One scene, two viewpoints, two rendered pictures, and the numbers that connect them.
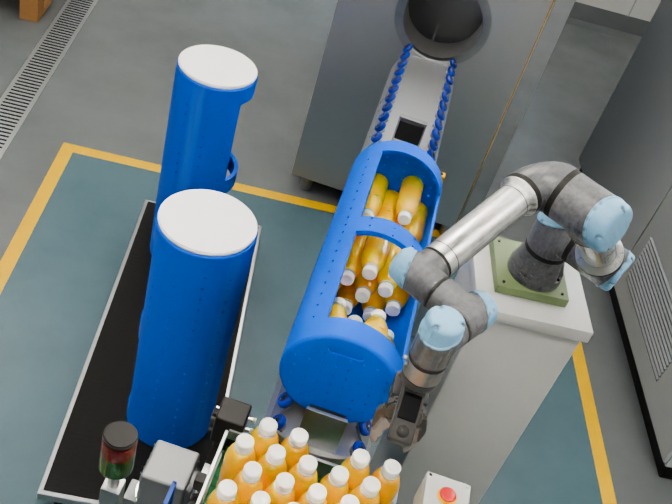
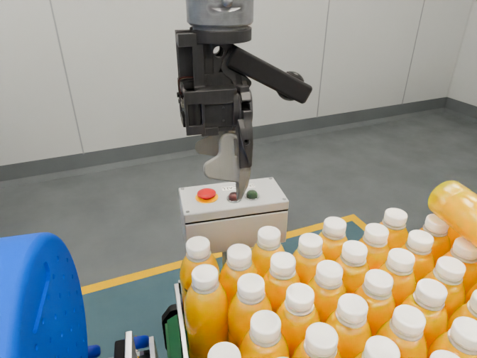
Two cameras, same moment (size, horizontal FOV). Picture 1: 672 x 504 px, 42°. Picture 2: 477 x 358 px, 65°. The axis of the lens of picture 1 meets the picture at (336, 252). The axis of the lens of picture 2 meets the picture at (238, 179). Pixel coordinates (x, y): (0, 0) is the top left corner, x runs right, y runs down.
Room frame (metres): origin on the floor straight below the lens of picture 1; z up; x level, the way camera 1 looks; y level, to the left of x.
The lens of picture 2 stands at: (1.26, 0.23, 1.48)
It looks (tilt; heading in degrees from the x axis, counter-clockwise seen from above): 29 degrees down; 256
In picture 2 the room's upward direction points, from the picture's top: straight up
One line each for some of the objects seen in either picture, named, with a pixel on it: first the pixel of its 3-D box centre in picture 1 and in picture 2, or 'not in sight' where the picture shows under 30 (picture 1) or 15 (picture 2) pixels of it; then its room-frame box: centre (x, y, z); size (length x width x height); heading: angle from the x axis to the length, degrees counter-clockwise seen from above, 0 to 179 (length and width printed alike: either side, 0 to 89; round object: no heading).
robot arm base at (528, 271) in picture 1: (540, 258); not in sight; (1.92, -0.53, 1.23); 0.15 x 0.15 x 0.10
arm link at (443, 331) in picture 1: (438, 338); not in sight; (1.17, -0.23, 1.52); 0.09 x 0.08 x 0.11; 148
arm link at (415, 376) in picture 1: (422, 366); (220, 8); (1.17, -0.22, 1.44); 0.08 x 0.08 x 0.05
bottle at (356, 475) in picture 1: (349, 483); (207, 321); (1.21, -0.19, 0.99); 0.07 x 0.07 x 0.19
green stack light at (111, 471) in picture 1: (117, 458); not in sight; (0.95, 0.27, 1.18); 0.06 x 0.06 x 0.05
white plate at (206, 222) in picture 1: (208, 221); not in sight; (1.86, 0.36, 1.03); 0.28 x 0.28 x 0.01
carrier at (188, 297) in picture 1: (186, 329); not in sight; (1.86, 0.36, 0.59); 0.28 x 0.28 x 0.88
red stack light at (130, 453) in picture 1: (119, 443); not in sight; (0.95, 0.27, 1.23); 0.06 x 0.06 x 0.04
